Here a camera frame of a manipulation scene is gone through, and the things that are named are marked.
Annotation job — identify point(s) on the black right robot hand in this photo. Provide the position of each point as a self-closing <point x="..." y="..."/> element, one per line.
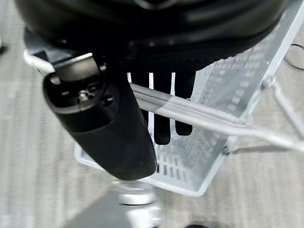
<point x="114" y="133"/>

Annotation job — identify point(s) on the silver robot leg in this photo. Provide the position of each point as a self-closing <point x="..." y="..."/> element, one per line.
<point x="123" y="209"/>

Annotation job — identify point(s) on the dark robot foot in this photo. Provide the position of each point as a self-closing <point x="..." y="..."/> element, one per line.
<point x="198" y="226"/>

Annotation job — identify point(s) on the small dark floor object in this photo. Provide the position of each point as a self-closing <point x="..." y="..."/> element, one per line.
<point x="2" y="49"/>

